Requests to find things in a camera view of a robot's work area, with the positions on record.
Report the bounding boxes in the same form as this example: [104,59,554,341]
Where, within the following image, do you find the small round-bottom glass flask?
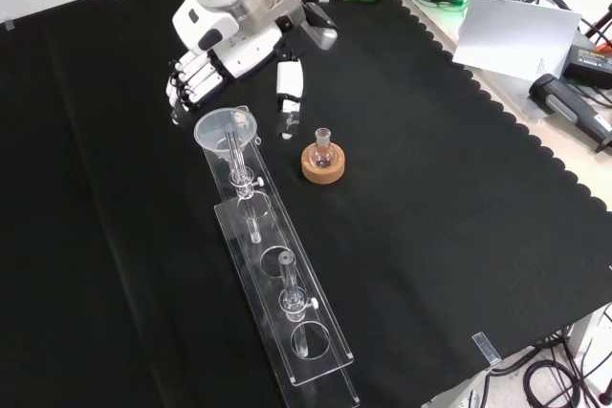
[308,127,339,170]

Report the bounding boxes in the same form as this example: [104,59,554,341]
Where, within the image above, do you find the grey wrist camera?
[274,0,339,52]

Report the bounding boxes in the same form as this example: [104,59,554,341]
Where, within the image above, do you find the cork ring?
[300,142,347,185]

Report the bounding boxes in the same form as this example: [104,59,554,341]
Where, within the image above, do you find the black power adapter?
[562,43,612,90]

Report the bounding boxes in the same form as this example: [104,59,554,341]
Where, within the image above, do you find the black cloth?
[0,0,612,408]

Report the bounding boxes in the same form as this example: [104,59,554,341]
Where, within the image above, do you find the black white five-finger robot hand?
[165,0,307,140]

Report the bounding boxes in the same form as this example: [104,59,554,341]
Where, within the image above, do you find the white bench leg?
[568,305,612,380]

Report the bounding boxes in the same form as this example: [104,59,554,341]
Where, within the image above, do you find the clear plastic funnel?
[193,104,260,163]

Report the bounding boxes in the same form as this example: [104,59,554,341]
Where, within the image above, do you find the black grey handheld device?
[528,73,612,154]

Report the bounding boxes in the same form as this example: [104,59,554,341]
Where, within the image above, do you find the pale board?
[451,0,583,82]

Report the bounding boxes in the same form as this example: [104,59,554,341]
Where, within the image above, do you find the clear acrylic funnel stand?
[200,104,361,408]

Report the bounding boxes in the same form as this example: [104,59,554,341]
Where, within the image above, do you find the black cable bundle under bench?
[477,321,612,408]

